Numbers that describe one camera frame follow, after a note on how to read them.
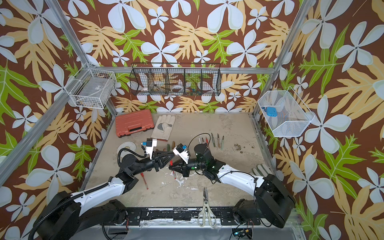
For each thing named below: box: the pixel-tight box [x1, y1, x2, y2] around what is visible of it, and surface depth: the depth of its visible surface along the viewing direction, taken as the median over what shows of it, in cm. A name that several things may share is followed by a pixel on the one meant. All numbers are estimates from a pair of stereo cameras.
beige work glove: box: [150, 115, 176, 142], surface depth 113 cm
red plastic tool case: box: [115, 109, 155, 138], surface depth 110 cm
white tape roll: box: [117, 141, 137, 159], surface depth 103 cm
